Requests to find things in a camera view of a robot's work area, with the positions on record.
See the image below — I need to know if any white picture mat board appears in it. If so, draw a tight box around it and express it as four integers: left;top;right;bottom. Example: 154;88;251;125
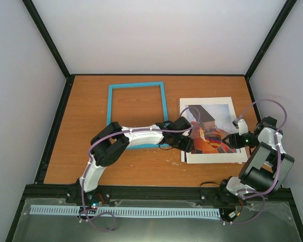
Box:
179;97;247;164

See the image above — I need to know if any blue wooden picture frame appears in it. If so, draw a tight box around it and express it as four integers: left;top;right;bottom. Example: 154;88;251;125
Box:
107;80;170;150

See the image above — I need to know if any hot air balloon photo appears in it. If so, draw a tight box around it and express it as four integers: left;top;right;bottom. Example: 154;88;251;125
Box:
186;104;238;154

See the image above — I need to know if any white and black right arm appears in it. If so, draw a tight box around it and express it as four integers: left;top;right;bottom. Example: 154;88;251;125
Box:
216;116;294;205

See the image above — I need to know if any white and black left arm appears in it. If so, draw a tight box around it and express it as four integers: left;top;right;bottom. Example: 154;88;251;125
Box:
77;116;196;203

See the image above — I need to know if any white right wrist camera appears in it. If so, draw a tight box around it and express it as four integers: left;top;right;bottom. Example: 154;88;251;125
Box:
232;118;248;136

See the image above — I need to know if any black enclosure frame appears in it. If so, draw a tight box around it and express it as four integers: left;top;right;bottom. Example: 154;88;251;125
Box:
6;1;296;241

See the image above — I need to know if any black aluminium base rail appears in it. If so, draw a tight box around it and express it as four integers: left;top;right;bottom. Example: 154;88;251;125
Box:
23;184;292;208

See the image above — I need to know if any light blue slotted cable duct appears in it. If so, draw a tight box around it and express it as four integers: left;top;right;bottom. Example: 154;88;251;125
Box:
29;205;220;220

